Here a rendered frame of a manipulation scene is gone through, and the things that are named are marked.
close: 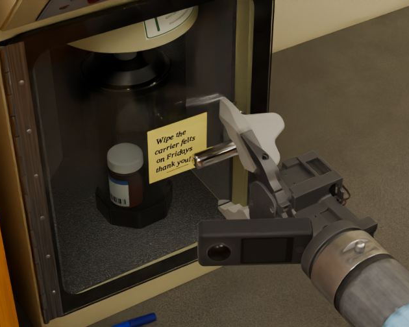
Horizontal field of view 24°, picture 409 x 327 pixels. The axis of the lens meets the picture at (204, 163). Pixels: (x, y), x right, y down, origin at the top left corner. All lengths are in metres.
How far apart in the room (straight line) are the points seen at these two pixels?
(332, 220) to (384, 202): 0.44
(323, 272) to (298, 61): 0.82
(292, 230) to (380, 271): 0.10
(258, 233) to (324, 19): 0.90
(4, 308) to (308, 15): 0.95
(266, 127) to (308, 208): 0.10
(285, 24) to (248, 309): 0.66
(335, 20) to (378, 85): 0.22
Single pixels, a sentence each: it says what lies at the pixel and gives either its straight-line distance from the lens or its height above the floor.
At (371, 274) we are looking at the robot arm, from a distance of 0.89.
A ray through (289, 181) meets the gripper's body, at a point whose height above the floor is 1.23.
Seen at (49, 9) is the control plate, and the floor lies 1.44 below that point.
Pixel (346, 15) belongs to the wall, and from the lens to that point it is 1.82.
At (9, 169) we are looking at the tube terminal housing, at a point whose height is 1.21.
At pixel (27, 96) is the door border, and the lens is 0.95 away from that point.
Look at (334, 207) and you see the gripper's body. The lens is 0.98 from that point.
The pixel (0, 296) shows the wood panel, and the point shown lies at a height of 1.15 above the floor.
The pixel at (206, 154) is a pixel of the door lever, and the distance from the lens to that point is 1.05.
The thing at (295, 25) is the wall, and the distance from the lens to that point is 1.75.
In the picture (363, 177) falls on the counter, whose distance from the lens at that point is 1.45.
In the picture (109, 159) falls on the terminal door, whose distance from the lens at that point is 1.05.
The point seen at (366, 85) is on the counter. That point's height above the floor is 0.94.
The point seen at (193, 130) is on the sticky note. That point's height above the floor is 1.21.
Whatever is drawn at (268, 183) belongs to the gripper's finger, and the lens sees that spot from 0.96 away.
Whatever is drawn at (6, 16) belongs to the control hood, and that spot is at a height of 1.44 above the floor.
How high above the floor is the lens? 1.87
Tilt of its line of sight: 40 degrees down
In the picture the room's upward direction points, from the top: straight up
